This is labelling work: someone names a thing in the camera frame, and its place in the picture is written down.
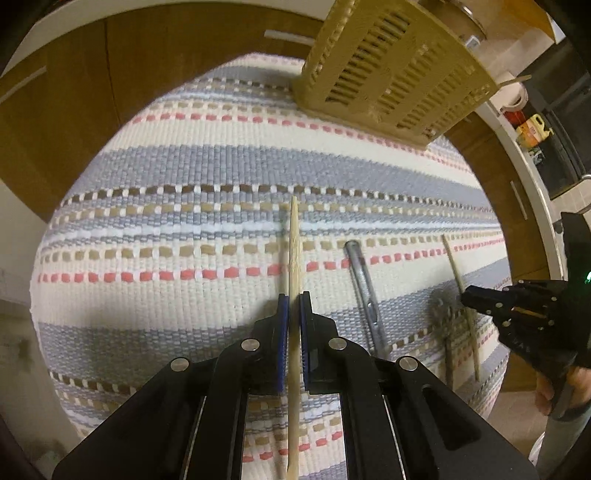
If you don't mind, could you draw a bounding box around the white electric kettle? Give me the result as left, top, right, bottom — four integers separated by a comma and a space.
489, 74, 528, 114

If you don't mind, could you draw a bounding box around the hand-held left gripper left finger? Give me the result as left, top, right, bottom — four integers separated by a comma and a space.
53, 293, 291, 480

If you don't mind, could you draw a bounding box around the yellow detergent bottle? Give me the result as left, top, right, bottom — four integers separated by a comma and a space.
516, 113, 554, 148

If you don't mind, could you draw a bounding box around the striped woven table mat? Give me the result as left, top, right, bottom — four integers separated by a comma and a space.
30, 53, 513, 480

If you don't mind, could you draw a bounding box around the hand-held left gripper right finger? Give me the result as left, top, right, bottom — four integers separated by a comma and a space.
299, 291, 541, 480

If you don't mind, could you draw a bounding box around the yellow plastic utensil basket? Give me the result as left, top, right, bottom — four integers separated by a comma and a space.
291, 0, 497, 148

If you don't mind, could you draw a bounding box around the person's right hand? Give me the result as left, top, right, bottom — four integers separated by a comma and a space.
536, 364, 591, 416

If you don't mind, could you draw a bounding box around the clear spoon with grey handle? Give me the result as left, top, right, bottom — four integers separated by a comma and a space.
344, 240, 389, 358

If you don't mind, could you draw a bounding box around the dark kitchen window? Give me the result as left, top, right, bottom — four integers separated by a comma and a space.
522, 28, 591, 199

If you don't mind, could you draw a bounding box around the brown rice cooker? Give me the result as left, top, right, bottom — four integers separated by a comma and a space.
450, 0, 490, 52

